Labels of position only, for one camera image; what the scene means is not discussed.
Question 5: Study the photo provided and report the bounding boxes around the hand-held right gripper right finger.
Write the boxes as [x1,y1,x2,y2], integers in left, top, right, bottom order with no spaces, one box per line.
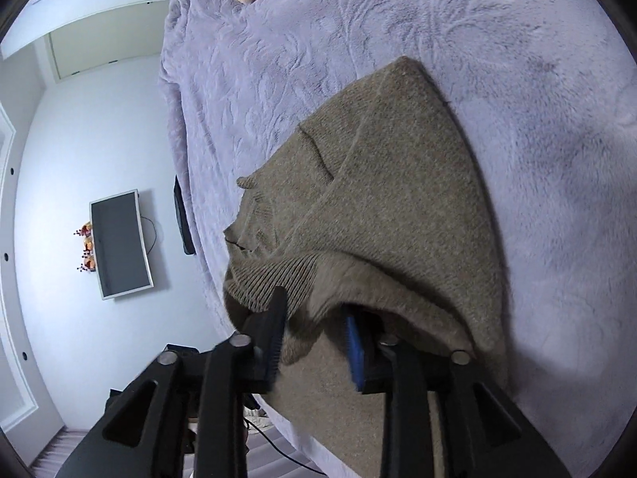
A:
[343,309,573,478]

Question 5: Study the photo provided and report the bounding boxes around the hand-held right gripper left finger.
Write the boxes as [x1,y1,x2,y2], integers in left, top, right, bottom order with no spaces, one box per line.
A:
[55,286,289,478]

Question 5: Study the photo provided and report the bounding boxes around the olive brown knit sweater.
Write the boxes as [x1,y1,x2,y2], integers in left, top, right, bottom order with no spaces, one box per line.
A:
[222,56,516,478]

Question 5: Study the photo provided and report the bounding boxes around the black folded cloth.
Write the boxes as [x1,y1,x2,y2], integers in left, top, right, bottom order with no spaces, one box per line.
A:
[172,175,196,256]

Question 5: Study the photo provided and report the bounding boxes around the white room door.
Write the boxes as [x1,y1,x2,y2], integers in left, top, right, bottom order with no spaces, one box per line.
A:
[0,104,66,459]

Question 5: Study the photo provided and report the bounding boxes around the lilac embossed plush blanket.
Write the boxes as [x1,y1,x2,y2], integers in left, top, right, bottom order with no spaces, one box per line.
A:
[156,0,637,478]

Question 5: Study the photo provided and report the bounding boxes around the black floor cable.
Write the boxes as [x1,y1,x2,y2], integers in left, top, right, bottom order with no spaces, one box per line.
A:
[246,415,324,476]

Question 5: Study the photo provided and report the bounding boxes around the black television cable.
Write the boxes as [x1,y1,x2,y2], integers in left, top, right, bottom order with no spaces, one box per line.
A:
[139,215,158,253]

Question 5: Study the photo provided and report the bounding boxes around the white framed wall television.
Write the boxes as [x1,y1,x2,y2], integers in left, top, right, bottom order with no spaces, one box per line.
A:
[88,189,154,301]

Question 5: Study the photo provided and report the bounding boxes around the orange wall ornaments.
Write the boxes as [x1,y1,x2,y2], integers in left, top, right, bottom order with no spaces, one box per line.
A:
[74,221,98,274]

